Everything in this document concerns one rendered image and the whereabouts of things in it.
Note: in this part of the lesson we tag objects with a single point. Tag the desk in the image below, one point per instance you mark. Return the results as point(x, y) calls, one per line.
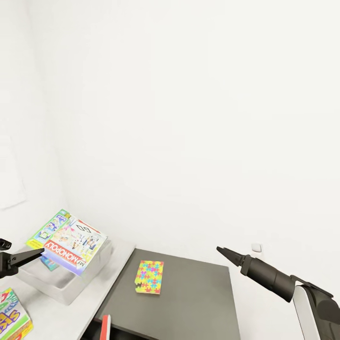
point(196, 302)

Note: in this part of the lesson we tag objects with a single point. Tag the board game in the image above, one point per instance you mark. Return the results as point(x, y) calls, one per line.
point(68, 241)
point(15, 323)
point(48, 263)

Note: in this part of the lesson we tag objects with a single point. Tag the jigsaw puzzle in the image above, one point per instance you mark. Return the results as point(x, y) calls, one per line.
point(150, 275)

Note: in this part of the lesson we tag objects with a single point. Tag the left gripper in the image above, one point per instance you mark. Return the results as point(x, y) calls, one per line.
point(9, 263)

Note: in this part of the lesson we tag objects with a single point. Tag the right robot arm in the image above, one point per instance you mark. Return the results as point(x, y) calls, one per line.
point(318, 313)

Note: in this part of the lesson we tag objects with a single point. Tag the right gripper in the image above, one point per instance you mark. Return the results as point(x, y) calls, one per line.
point(252, 267)

